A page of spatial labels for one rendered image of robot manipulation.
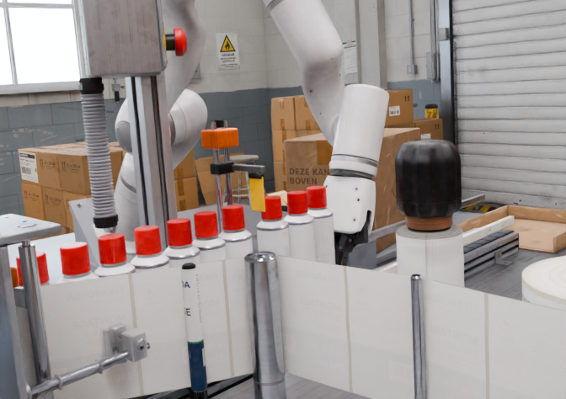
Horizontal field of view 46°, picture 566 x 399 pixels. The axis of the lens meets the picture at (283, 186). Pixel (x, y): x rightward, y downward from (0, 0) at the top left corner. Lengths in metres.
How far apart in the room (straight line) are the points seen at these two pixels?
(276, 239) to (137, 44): 0.36
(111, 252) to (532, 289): 0.50
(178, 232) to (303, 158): 0.76
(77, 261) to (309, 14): 0.60
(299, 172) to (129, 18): 0.83
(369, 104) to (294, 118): 3.86
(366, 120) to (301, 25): 0.20
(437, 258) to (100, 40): 0.50
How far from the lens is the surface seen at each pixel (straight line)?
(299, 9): 1.18
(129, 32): 0.90
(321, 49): 1.17
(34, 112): 6.55
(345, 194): 1.15
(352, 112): 1.17
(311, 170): 1.61
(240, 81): 7.66
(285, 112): 5.08
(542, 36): 5.48
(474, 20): 5.80
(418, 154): 0.82
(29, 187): 5.16
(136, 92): 1.05
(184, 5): 1.30
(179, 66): 1.41
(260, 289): 0.76
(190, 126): 1.53
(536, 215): 1.99
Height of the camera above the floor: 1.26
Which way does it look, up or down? 9 degrees down
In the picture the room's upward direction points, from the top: 4 degrees counter-clockwise
